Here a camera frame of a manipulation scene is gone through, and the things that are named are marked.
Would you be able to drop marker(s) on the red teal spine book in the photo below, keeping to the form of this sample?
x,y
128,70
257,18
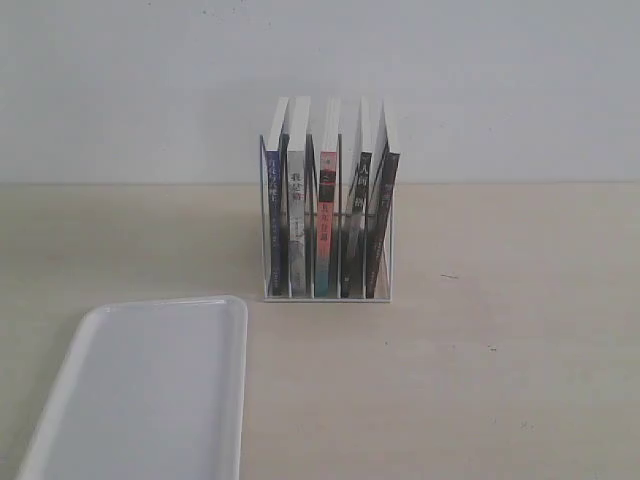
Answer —
x,y
328,160

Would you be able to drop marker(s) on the dark blue spine book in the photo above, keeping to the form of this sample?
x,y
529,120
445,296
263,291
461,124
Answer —
x,y
274,151

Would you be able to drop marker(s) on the dark maroon spine book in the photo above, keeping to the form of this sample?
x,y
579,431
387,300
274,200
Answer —
x,y
386,160

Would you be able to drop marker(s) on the grey white spine book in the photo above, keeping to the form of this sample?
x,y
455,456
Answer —
x,y
296,191

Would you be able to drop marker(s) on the black white spine book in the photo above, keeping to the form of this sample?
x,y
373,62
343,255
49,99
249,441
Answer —
x,y
357,202

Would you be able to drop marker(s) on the white plastic tray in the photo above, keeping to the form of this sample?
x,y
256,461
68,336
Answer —
x,y
147,390

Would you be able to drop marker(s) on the white wire book rack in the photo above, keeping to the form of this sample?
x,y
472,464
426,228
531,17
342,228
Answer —
x,y
385,282

